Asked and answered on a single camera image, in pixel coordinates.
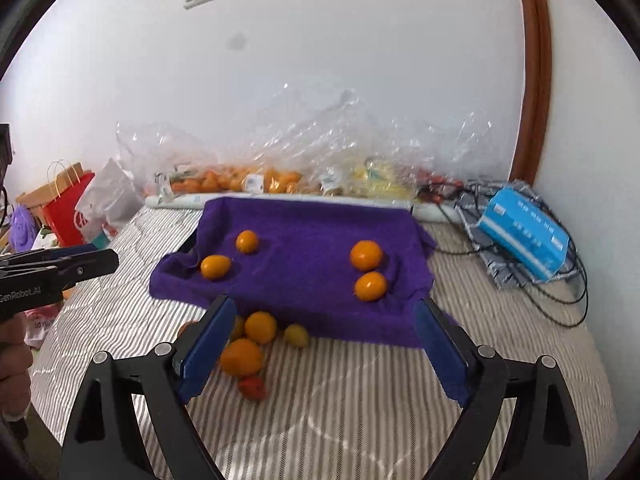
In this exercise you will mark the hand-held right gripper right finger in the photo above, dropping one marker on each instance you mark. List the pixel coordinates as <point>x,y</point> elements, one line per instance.
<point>440,350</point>

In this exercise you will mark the clear bag of yellow produce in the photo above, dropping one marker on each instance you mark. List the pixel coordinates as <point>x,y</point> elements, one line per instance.
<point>370,180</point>

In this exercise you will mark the white paper roll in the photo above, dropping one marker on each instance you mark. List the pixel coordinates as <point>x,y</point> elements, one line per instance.
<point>175,201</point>

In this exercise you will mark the clear bag of oranges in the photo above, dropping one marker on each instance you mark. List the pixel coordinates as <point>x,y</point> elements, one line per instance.
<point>225,180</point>

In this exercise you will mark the white plastic bag red print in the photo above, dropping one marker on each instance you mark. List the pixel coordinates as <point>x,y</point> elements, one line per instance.
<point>110,195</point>

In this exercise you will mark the striped bed sheet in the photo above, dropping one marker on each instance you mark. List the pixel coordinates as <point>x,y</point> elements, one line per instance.
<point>325,410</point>

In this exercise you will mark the yellow-green plum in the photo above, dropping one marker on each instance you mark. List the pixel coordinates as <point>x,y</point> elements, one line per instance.
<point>296,335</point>
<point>237,328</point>

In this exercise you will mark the blue tissue box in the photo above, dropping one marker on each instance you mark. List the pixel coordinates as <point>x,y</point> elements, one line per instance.
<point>525,237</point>

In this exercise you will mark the clear bag of red tomatoes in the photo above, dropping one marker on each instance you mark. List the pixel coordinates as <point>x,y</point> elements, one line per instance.
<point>430,178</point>

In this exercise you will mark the small orange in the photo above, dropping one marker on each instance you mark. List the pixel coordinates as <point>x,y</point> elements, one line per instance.
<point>216,266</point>
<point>370,286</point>
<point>247,241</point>
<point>366,255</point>
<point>240,357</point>
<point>260,326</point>
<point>186,329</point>

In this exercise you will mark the red cherry tomato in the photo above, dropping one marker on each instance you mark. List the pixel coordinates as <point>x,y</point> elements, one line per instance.
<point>252,387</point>

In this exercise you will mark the red paper bag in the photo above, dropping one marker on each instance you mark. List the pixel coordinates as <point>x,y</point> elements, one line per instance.
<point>62,217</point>

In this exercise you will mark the person's left hand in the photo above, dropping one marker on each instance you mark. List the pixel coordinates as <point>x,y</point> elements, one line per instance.
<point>12,360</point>

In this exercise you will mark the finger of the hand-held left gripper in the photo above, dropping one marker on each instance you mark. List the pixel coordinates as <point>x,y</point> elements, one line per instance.
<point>95,265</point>
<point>75,250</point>

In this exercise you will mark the purple plush toy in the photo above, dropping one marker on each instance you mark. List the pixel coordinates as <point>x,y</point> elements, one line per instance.
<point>22,227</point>

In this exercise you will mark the brown wooden door frame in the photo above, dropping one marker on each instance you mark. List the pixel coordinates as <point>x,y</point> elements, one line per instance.
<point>535,60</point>

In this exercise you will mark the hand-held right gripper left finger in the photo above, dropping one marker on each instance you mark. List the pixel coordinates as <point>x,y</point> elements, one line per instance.
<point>207,350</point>

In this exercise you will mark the brown paper bag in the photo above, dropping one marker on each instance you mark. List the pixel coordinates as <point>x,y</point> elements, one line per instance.
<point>37,195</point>

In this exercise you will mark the purple towel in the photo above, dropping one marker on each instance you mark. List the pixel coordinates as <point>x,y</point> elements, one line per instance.
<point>305,260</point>

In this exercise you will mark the large crumpled clear plastic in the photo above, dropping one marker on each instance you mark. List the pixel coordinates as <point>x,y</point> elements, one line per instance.
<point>350,130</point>

